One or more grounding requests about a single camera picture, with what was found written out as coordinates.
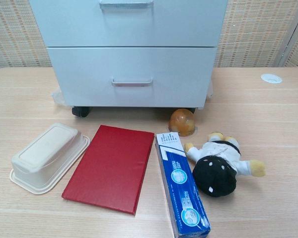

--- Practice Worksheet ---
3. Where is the silver handle of shallow drawer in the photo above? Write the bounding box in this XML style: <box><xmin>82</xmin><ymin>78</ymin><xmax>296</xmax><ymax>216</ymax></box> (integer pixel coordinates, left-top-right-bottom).
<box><xmin>98</xmin><ymin>0</ymin><xmax>154</xmax><ymax>10</ymax></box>

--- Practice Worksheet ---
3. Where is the white shallow drawer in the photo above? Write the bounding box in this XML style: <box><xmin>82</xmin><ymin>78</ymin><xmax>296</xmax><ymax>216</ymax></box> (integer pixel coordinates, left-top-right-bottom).
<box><xmin>29</xmin><ymin>0</ymin><xmax>229</xmax><ymax>48</ymax></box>

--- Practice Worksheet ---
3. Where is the white drawer cabinet body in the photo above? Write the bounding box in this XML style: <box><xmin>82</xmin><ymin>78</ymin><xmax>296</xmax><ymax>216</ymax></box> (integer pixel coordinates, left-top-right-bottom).
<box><xmin>29</xmin><ymin>0</ymin><xmax>229</xmax><ymax>111</ymax></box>

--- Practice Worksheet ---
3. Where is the white tall drawer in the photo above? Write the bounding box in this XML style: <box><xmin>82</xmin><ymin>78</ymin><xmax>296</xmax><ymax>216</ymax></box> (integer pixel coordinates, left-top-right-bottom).
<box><xmin>46</xmin><ymin>46</ymin><xmax>217</xmax><ymax>110</ymax></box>

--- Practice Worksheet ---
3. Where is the amber translucent dome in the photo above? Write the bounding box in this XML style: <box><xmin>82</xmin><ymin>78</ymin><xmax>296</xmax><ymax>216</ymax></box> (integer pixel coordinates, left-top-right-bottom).
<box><xmin>168</xmin><ymin>108</ymin><xmax>197</xmax><ymax>137</ymax></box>

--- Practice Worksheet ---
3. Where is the red hardcover book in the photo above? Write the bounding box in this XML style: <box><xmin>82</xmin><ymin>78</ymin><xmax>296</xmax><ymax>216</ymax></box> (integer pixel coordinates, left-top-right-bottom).
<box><xmin>61</xmin><ymin>124</ymin><xmax>155</xmax><ymax>217</ymax></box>

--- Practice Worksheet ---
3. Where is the black caster wheel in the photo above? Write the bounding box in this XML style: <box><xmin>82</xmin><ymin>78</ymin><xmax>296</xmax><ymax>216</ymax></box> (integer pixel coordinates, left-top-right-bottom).
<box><xmin>72</xmin><ymin>106</ymin><xmax>91</xmax><ymax>119</ymax></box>

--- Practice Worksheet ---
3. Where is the blue toothpaste box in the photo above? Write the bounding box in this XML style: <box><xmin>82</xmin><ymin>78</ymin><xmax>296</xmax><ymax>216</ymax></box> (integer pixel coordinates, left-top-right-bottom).
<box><xmin>154</xmin><ymin>131</ymin><xmax>212</xmax><ymax>238</ymax></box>

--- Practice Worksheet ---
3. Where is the plush doll with black hair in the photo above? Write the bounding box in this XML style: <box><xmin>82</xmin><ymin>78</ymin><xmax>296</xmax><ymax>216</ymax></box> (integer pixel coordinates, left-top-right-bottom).
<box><xmin>184</xmin><ymin>131</ymin><xmax>266</xmax><ymax>198</ymax></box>

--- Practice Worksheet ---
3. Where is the silver handle of tall drawer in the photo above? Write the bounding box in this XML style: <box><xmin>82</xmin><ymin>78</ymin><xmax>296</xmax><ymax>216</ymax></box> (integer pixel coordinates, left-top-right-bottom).
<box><xmin>111</xmin><ymin>77</ymin><xmax>153</xmax><ymax>88</ymax></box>

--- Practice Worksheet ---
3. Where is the white table cable grommet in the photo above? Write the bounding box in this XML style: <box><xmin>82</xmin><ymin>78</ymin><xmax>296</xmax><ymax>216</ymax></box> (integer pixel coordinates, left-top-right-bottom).
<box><xmin>260</xmin><ymin>73</ymin><xmax>283</xmax><ymax>84</ymax></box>

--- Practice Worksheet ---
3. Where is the grey partition post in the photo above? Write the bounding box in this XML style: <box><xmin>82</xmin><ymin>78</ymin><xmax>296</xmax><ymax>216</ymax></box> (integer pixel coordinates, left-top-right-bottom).
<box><xmin>278</xmin><ymin>0</ymin><xmax>298</xmax><ymax>67</ymax></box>

